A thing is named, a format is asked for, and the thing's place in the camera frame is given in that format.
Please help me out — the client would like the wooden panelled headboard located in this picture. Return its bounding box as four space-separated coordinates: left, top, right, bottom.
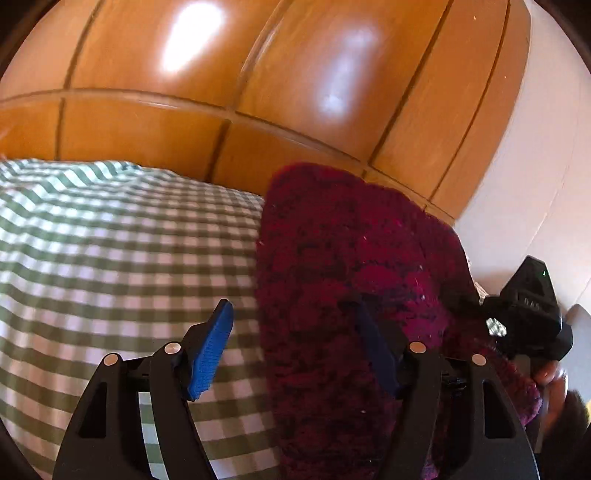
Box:
0 0 532 227

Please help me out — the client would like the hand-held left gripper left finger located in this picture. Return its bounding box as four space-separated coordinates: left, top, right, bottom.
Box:
52 298 235 480

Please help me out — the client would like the green checked bed sheet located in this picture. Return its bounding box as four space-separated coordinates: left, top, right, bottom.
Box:
0 158 282 480

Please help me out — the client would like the red floral knitted garment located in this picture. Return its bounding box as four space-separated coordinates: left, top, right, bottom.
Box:
255 161 543 480

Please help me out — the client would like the person's right forearm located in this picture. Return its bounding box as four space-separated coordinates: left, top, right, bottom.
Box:
538 390 591 480

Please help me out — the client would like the person's right hand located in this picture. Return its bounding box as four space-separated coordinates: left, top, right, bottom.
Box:
533 360 568 387

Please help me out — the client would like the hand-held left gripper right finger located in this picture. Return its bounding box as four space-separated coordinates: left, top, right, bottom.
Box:
353 300 541 480

